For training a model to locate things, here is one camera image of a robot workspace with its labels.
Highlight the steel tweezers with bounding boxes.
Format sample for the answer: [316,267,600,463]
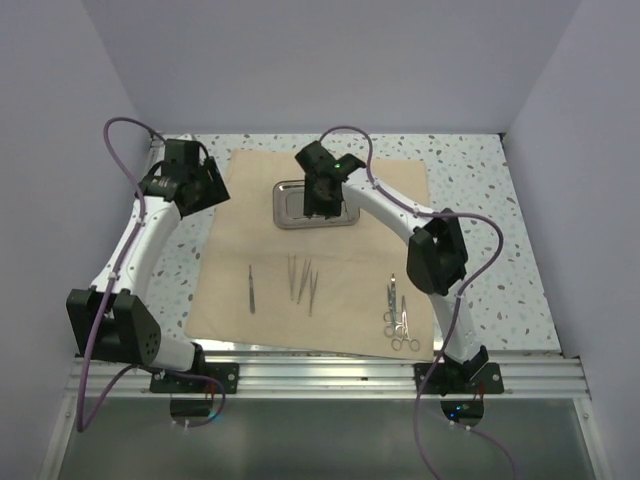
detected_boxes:
[287,254,297,301]
[308,271,319,317]
[296,258,311,303]

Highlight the steel surgical scissors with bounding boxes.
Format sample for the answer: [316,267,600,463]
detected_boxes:
[383,273,401,327]

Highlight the steel ring-handled forceps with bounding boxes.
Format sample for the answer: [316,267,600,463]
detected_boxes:
[383,282,406,338]

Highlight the steel hemostat forceps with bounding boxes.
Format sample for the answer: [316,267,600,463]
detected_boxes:
[391,296,421,352]

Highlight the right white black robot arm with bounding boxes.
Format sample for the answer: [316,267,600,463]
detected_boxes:
[295,141,488,393]

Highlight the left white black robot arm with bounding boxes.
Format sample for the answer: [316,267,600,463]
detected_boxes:
[66,139,230,393]

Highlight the steel instrument tray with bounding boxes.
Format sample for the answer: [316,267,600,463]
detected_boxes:
[272,180,360,230]

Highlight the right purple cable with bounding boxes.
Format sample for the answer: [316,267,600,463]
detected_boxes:
[318,124,516,480]

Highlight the purple cable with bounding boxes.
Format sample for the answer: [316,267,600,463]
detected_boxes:
[75,117,226,434]
[318,124,516,480]

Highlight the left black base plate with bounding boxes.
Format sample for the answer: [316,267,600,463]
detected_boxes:
[149,362,240,395]

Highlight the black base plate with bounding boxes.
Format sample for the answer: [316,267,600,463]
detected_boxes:
[422,362,505,396]
[149,362,240,395]

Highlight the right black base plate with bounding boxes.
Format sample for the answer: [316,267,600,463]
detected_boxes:
[422,362,505,396]

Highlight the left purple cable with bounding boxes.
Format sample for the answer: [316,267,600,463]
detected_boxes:
[75,117,226,434]

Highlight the aluminium front rail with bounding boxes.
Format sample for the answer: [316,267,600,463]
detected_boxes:
[64,352,594,401]

